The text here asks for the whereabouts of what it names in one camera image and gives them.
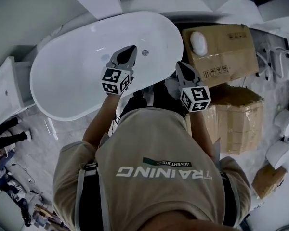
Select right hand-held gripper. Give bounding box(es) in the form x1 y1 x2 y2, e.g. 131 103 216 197
175 62 212 113

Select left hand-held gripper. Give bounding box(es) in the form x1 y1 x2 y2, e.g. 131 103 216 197
101 45 138 96

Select person's left forearm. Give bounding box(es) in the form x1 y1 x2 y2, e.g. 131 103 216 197
82 94 122 152

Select person's right forearm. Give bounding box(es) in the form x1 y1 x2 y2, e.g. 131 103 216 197
191 109 220 159

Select white oval bathtub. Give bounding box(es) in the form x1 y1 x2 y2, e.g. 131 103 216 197
29 11 184 122

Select white foam piece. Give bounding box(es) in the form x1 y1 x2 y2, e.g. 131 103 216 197
189 30 207 56

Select person's black trousers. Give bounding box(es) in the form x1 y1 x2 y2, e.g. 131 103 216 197
119 80 186 120

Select taped brown cardboard box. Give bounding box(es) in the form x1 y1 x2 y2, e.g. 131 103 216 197
184 85 265 155

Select white star chair base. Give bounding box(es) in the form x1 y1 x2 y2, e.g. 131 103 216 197
256 41 289 82

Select white plastic tube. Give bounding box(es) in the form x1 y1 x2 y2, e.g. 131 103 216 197
43 117 57 141

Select white toilet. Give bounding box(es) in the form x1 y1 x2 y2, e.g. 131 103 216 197
274 109 289 142
265 141 289 170

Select person's beige shirt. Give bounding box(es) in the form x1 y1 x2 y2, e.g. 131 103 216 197
52 107 252 231

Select white vanity with sink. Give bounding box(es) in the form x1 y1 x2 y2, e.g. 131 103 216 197
0 56 37 126

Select small brown cardboard box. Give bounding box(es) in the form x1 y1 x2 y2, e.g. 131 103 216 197
251 164 288 200

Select cluttered tool pile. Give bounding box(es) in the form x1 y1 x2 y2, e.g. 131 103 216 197
0 150 63 231

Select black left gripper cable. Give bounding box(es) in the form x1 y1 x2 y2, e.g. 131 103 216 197
111 108 123 136

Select black shoulder strap harness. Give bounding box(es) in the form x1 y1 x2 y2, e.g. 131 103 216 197
82 163 239 231

